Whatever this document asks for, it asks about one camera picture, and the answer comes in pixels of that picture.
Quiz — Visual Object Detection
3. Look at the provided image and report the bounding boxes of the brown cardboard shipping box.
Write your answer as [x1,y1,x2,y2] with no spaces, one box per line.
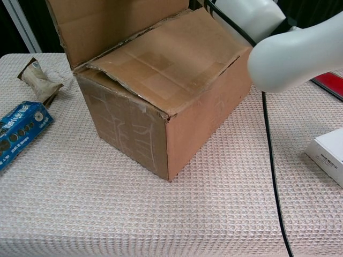
[44,0,252,183]

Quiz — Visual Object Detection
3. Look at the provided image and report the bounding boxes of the blue cookie box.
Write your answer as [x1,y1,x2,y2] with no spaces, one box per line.
[0,100,54,172]

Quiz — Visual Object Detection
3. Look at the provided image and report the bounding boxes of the white box with blue stripe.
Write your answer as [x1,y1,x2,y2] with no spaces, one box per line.
[304,131,343,185]

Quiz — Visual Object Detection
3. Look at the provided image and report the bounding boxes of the beige waffle tablecloth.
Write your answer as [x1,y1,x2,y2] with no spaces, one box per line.
[0,52,343,257]

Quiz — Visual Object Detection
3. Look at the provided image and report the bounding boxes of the brown beige snack wrapper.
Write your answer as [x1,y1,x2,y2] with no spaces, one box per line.
[17,57,64,108]

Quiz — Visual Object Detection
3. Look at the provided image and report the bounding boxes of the red flat case black rim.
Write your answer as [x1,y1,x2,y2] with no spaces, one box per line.
[311,73,343,102]

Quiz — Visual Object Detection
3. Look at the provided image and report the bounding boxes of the dark green curtain panel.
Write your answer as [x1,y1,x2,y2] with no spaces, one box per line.
[16,0,69,54]
[0,0,29,57]
[275,0,343,29]

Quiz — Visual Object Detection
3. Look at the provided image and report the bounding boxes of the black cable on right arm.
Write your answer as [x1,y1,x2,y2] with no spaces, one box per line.
[205,0,294,257]

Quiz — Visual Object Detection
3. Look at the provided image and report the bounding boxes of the white partition frame post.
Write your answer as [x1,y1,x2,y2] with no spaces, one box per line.
[8,0,43,54]

